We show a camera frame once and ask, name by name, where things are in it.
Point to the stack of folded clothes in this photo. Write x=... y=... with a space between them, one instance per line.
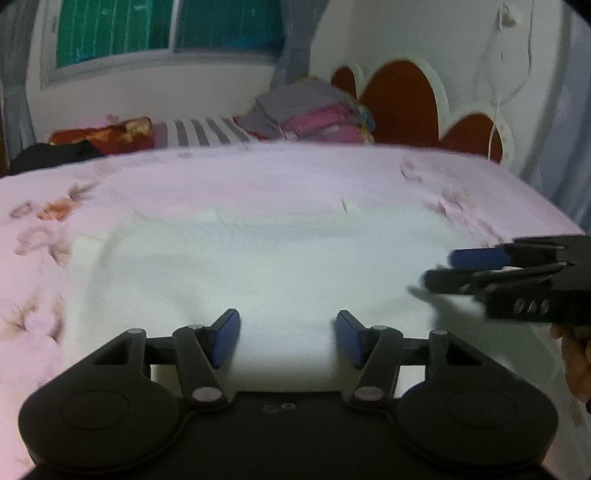
x=309 y=110

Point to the red orange floral cloth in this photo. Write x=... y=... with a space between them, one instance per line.
x=123 y=137

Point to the person's right hand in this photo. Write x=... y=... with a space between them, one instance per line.
x=576 y=360

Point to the black garment on bed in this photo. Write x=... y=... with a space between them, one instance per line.
x=45 y=156

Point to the grey white striped mattress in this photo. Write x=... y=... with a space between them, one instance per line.
x=199 y=133

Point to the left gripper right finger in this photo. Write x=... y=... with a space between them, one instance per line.
x=376 y=352

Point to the cream knit sweater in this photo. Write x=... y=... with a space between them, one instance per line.
x=287 y=276

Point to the red white heart headboard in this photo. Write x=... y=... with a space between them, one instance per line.
x=410 y=106

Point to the right grey curtain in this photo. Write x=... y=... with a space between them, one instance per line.
x=300 y=23

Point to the pink floral bed sheet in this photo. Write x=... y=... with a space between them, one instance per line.
x=44 y=212

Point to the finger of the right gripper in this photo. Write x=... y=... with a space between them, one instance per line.
x=494 y=258
x=471 y=279

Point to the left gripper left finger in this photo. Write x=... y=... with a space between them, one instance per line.
x=201 y=350

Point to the white wall socket plug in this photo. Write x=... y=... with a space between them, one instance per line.
x=509 y=16

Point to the grey curtain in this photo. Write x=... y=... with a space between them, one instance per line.
x=17 y=24
x=300 y=23

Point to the left grey curtain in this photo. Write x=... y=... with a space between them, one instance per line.
x=17 y=24

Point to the window with green glass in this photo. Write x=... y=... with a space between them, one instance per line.
x=85 y=38

